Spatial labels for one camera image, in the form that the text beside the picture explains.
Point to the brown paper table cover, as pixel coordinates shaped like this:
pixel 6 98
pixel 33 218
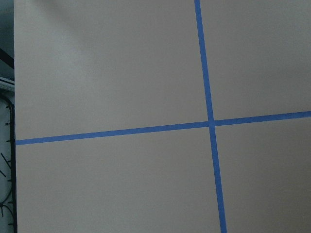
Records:
pixel 163 116

